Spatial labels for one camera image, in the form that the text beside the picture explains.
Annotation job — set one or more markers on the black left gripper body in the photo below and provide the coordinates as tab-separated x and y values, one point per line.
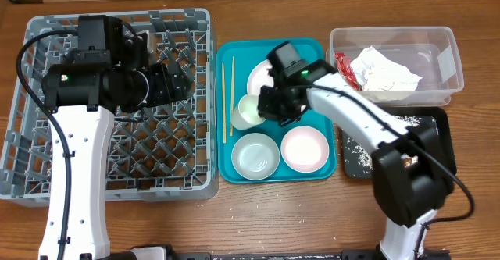
160	90

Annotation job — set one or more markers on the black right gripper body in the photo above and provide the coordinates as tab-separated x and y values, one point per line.
274	103

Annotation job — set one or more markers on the white paper cup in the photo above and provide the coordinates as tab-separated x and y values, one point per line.
246	114

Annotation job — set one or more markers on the pink round bowl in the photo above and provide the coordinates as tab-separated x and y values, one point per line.
305	149

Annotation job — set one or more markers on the red snack wrapper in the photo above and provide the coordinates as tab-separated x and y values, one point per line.
343	65

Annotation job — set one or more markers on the rice pile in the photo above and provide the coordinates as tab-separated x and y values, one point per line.
357	162

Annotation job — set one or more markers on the white napkin waste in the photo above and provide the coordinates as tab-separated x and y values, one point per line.
375	72

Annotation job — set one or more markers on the brown food scrap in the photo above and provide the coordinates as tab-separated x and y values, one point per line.
409	161

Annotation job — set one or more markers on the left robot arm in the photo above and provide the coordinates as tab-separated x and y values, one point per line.
83	99

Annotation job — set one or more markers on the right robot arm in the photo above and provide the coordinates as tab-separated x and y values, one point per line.
411	174

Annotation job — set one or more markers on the black rectangular waste tray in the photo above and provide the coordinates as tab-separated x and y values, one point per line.
443	128

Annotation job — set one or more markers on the clear plastic waste bin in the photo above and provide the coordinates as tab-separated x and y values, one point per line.
429	52

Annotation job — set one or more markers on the large white round plate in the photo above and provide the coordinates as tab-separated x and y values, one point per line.
259	77

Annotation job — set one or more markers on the right wooden chopstick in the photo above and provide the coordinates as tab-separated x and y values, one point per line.
232	95

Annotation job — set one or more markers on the teal plastic serving tray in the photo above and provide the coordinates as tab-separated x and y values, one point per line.
249	54

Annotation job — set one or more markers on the grey-white round bowl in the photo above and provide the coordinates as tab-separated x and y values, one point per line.
255	156

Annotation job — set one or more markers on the grey plastic dish rack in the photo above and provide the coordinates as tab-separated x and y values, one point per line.
159	154

